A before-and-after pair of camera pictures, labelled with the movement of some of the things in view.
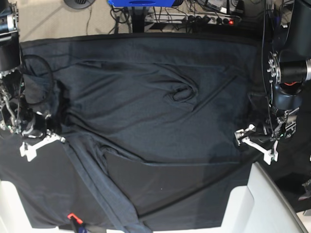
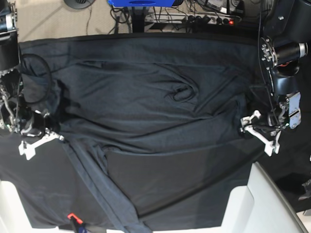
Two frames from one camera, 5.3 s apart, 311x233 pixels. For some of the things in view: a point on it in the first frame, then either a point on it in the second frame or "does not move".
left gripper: x=35 y=122 does not move
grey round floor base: x=79 y=4 does not move
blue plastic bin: x=142 y=3 does not move
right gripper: x=267 y=134 to x=266 y=124
